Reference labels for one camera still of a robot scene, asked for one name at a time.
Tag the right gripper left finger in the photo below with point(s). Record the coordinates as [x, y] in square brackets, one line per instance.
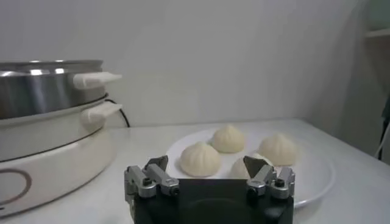
[152, 182]

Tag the cream electric cooker base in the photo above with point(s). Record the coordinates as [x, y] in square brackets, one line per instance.
[61, 158]

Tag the white steamed baozi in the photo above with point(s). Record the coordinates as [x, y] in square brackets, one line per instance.
[238, 170]
[228, 139]
[278, 149]
[200, 159]

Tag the round white plate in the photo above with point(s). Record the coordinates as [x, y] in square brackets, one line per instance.
[310, 176]

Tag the stainless steel steamer basket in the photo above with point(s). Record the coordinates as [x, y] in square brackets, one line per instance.
[30, 91]

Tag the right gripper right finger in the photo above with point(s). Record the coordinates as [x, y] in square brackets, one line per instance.
[268, 178]

